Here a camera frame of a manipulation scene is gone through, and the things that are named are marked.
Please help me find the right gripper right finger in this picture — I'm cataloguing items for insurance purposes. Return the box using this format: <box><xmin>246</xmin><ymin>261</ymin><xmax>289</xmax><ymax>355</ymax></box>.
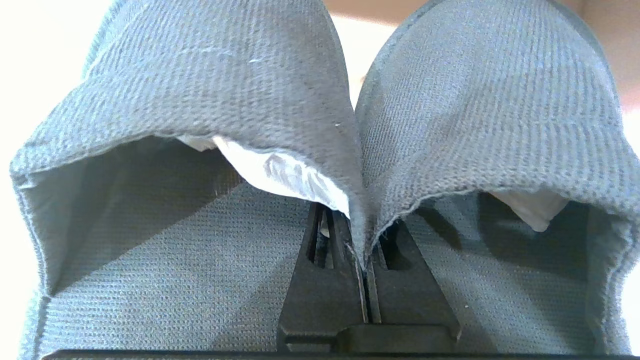
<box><xmin>364</xmin><ymin>219</ymin><xmax>462</xmax><ymax>353</ymax></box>

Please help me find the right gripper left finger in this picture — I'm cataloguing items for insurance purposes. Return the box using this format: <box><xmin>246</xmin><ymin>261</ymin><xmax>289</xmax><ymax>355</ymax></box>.
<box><xmin>276</xmin><ymin>201</ymin><xmax>370</xmax><ymax>352</ymax></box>

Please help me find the grey fabric slipper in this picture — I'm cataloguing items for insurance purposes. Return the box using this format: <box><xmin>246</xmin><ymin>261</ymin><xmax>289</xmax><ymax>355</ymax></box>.
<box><xmin>354</xmin><ymin>0</ymin><xmax>640</xmax><ymax>357</ymax></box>
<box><xmin>9</xmin><ymin>0</ymin><xmax>373</xmax><ymax>360</ymax></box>

